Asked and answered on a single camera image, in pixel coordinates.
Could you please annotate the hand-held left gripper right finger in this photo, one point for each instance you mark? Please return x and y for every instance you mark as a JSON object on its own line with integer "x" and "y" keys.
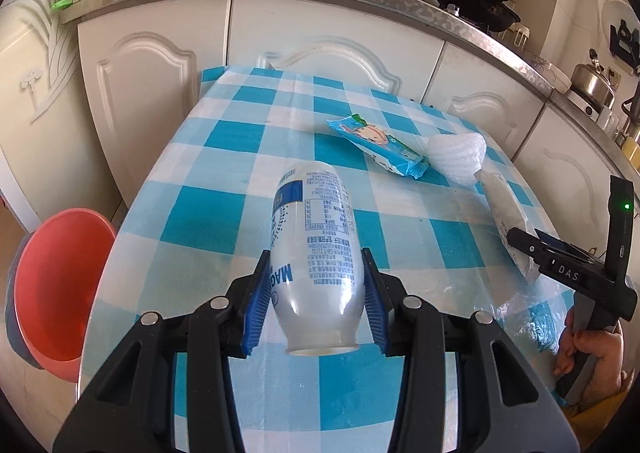
{"x": 372, "y": 308}

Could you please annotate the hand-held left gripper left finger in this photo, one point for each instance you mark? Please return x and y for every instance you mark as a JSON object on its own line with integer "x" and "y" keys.
{"x": 255, "y": 313}

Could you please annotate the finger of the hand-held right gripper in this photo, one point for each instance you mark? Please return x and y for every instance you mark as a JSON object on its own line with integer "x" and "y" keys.
{"x": 562, "y": 248}
{"x": 524, "y": 250}

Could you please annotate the white wet wipes packet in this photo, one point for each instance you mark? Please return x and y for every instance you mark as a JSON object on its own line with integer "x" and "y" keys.
{"x": 505, "y": 208}

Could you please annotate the white plastic bottle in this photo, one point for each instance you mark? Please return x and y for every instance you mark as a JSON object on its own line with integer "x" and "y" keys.
{"x": 315, "y": 243}

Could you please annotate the red plastic basin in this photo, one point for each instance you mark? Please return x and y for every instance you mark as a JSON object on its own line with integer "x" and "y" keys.
{"x": 55, "y": 283}

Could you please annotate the person's right hand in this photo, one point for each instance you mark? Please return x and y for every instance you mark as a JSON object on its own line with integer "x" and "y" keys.
{"x": 602, "y": 355}

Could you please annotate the blue white checkered tablecloth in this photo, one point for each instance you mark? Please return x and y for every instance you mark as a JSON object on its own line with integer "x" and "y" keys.
{"x": 210, "y": 213}

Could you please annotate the white foam fruit net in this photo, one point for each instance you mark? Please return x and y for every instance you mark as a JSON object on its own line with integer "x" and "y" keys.
{"x": 457, "y": 158}

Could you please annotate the white induction cooker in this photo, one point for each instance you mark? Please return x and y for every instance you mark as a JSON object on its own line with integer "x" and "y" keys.
{"x": 582, "y": 105}

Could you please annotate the stainless steel pot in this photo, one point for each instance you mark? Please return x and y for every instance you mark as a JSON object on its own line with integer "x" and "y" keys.
{"x": 592, "y": 83}

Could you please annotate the blue snack wrapper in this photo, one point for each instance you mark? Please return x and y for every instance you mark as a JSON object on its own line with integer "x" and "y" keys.
{"x": 375, "y": 138}

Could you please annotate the white patterned bowl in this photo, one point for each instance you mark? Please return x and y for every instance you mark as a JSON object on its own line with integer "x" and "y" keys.
{"x": 545, "y": 73}

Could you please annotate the white plastic holder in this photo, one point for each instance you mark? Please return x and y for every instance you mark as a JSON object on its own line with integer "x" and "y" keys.
{"x": 515, "y": 38}

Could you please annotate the white kitchen cabinet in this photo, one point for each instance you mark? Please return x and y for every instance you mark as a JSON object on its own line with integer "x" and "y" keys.
{"x": 150, "y": 98}

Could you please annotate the black wok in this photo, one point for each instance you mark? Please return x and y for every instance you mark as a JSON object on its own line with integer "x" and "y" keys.
{"x": 470, "y": 3}

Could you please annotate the black wall holder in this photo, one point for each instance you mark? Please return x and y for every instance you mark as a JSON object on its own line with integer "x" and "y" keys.
{"x": 625, "y": 43}

